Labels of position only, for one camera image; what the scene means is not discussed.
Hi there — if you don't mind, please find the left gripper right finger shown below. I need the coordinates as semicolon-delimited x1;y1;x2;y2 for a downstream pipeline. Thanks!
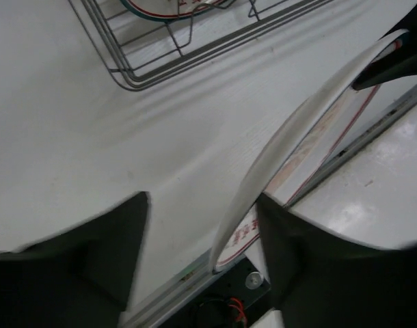
256;196;417;327

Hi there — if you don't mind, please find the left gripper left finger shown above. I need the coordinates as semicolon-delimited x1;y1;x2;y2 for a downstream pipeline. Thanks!
0;191;150;327

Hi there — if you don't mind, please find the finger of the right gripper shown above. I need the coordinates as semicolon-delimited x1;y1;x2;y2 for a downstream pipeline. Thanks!
352;4;417;90

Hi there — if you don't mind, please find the small orange sunburst plate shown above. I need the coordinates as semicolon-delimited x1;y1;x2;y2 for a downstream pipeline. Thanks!
208;29;409;273

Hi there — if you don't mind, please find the wire dish rack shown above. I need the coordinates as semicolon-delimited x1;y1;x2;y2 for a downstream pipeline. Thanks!
69;1;333;92

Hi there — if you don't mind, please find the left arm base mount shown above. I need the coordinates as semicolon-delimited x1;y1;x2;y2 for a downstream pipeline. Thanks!
155;258;271;327

